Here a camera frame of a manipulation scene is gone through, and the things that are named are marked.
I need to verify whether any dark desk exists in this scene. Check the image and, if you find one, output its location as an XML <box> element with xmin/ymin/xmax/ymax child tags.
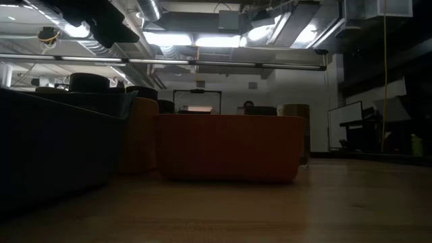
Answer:
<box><xmin>339</xmin><ymin>114</ymin><xmax>384</xmax><ymax>155</ymax></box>

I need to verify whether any whiteboard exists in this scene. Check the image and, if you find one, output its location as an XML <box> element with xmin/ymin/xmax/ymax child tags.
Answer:
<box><xmin>328</xmin><ymin>100</ymin><xmax>364</xmax><ymax>149</ymax></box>

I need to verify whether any dark monitor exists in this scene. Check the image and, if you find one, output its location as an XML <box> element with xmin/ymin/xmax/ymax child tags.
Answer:
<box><xmin>243</xmin><ymin>105</ymin><xmax>278</xmax><ymax>116</ymax></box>

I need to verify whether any silver round duct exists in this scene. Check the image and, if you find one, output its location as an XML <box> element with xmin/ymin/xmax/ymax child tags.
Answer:
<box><xmin>134</xmin><ymin>0</ymin><xmax>163</xmax><ymax>23</ymax></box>

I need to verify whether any green bottle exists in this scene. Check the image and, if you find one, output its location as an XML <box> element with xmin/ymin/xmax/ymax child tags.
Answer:
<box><xmin>410</xmin><ymin>134</ymin><xmax>425</xmax><ymax>158</ymax></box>

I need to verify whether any lit monitor screen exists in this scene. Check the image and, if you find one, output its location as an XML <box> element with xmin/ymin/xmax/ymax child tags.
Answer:
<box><xmin>184</xmin><ymin>105</ymin><xmax>214</xmax><ymax>113</ymax></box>

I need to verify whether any large yellow plastic bin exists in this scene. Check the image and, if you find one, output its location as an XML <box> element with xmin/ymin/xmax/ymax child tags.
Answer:
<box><xmin>119</xmin><ymin>97</ymin><xmax>160</xmax><ymax>175</ymax></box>

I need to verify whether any ceiling light panel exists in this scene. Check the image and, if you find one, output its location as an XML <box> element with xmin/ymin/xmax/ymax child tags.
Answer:
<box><xmin>194</xmin><ymin>34</ymin><xmax>242</xmax><ymax>49</ymax></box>
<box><xmin>143</xmin><ymin>30</ymin><xmax>193</xmax><ymax>47</ymax></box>

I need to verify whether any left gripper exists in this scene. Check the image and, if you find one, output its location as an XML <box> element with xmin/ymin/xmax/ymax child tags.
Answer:
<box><xmin>50</xmin><ymin>0</ymin><xmax>140</xmax><ymax>49</ymax></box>

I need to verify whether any teal plastic bin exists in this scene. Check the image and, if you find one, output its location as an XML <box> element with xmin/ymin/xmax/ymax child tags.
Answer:
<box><xmin>0</xmin><ymin>86</ymin><xmax>138</xmax><ymax>220</ymax></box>

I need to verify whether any black gantry frame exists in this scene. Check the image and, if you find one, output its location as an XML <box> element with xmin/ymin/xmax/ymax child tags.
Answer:
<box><xmin>172</xmin><ymin>88</ymin><xmax>223</xmax><ymax>115</ymax></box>

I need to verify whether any hanging cable bundle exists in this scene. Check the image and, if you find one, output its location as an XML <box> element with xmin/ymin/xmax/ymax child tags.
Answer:
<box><xmin>36</xmin><ymin>26</ymin><xmax>62</xmax><ymax>45</ymax></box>

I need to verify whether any orange plastic bin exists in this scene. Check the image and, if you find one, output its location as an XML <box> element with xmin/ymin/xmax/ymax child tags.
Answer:
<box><xmin>155</xmin><ymin>113</ymin><xmax>306</xmax><ymax>185</ymax></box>

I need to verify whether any white ceiling unit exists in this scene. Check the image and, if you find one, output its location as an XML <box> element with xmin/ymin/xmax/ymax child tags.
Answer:
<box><xmin>344</xmin><ymin>0</ymin><xmax>414</xmax><ymax>20</ymax></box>

